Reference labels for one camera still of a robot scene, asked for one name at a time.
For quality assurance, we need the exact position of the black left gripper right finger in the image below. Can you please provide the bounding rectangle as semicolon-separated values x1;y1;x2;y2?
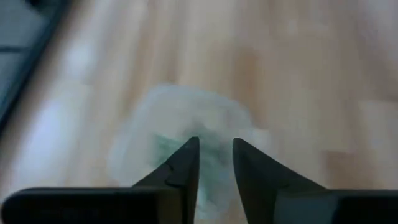
232;137;328;224

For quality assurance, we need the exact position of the black metal table frame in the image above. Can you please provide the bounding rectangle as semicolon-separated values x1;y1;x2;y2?
0;0;74;133

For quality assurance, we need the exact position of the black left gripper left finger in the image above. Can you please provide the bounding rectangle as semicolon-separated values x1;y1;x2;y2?
131;136;200;224

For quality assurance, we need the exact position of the clear plastic bag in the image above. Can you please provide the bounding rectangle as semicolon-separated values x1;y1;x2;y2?
107;83;270;220

